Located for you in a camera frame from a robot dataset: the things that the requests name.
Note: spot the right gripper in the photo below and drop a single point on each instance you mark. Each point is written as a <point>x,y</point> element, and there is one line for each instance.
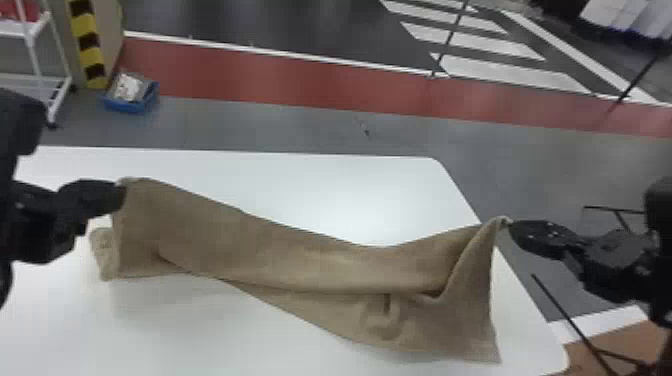
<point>617,265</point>

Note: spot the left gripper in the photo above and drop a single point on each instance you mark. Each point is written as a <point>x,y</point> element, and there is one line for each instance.
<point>42,226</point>

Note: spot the beige towel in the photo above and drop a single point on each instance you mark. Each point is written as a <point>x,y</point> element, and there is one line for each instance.
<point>294,273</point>

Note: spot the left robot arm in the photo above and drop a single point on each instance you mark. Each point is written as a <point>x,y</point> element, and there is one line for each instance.
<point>4,278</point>

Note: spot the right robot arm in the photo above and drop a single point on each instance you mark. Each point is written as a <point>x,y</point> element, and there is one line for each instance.
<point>662,304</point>

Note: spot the blue tray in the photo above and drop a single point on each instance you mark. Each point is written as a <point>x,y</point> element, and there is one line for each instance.
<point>131,97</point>

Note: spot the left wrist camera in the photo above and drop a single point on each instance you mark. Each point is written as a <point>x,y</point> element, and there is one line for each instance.
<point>20,122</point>

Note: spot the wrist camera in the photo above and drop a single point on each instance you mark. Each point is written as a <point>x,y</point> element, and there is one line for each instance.
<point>20,122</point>
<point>659,204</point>

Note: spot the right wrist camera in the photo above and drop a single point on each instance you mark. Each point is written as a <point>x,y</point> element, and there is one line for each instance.
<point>659,204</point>

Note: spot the yellow black striped post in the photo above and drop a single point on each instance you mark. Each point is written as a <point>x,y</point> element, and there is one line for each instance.
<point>88,42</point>

